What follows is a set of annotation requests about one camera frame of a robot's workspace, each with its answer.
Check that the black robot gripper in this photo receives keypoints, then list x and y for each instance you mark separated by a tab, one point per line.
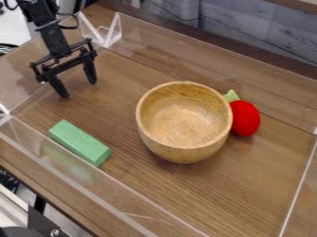
41	12

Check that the brown wooden bowl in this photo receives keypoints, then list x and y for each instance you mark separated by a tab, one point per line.
183	119

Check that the green rectangular stick block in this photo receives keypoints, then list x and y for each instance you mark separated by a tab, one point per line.
80	143

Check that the red plush radish toy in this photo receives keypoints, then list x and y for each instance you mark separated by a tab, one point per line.
244	115

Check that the clear acrylic tray enclosure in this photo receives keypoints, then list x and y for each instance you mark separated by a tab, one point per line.
252	190

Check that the black bracket with screw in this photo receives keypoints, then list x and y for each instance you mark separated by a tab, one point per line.
42	225

